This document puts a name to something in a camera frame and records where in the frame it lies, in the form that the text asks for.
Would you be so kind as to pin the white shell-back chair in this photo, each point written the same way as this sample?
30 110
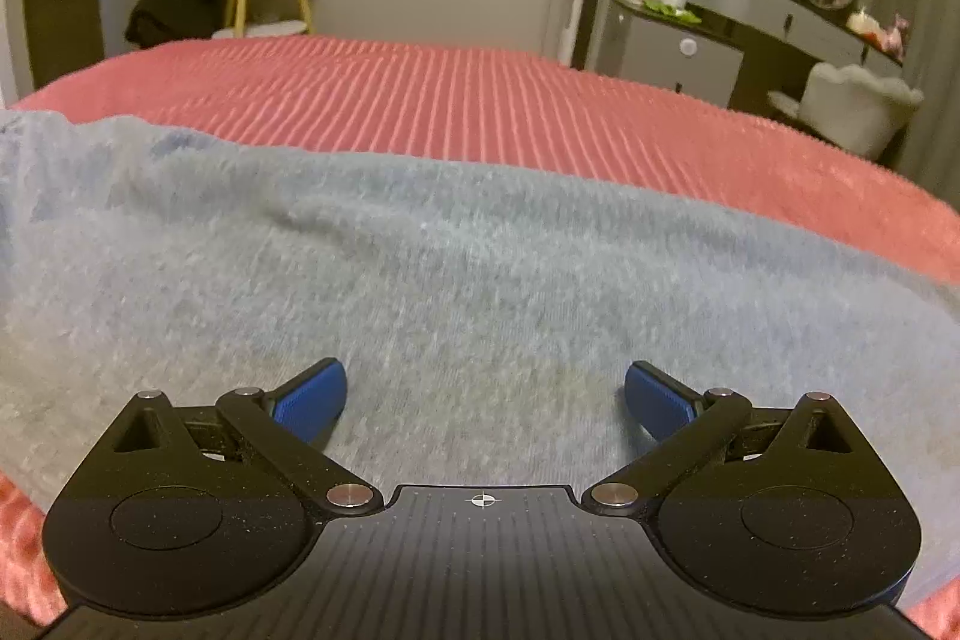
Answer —
855 104

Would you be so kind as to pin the pink teddy bear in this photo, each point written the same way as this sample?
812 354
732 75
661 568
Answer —
898 34

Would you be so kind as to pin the grey cabinet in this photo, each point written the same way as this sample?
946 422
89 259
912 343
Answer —
660 51

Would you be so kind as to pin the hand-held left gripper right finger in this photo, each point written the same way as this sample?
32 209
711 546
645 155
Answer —
660 396

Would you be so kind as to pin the red ribbed blanket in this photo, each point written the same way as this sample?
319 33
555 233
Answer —
487 93

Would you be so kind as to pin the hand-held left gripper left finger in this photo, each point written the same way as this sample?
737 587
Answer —
311 394

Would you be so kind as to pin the grey vanity desk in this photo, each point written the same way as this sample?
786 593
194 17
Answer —
757 6

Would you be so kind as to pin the black bag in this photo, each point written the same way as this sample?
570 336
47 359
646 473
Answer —
176 6

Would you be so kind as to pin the grey pants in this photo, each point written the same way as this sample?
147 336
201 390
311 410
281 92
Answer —
420 280

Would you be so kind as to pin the green packets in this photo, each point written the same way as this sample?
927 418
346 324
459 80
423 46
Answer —
675 12

